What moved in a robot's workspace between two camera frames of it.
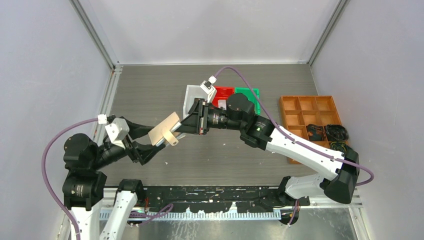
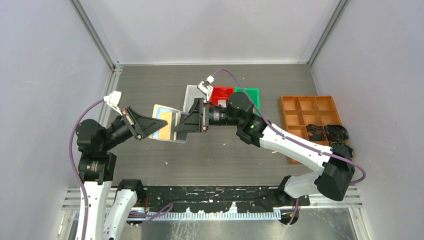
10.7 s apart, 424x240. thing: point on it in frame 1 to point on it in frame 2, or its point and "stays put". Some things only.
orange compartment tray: (299, 111) stays put
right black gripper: (194, 123) stays put
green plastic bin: (251, 96) stays put
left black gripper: (139, 151) to (143, 125)
